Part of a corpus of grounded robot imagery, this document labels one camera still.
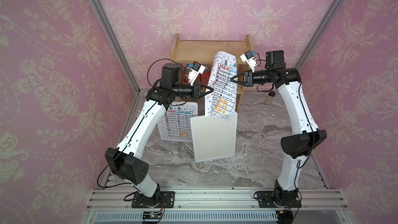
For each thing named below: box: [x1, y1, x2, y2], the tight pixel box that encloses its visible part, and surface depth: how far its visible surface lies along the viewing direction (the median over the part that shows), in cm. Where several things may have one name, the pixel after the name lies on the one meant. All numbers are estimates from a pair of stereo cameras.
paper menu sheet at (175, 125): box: [158, 101, 198, 143], surface depth 85 cm
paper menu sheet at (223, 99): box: [204, 51, 238, 117], surface depth 70 cm
